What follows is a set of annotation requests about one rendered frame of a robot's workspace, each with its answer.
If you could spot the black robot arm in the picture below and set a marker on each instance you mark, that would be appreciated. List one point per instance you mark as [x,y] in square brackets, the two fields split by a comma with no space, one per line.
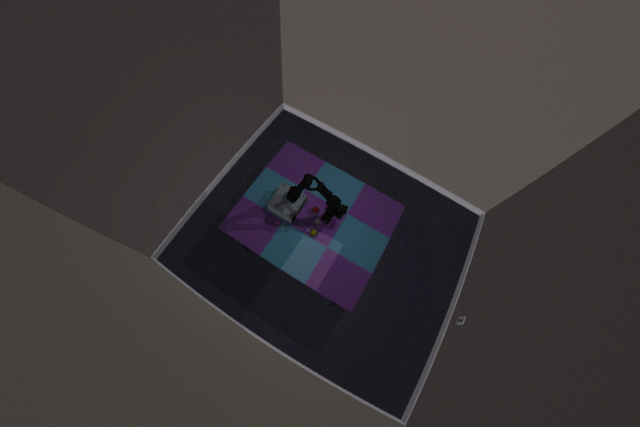
[333,202]

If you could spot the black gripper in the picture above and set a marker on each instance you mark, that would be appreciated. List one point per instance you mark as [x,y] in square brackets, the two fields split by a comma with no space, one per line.
[325,218]

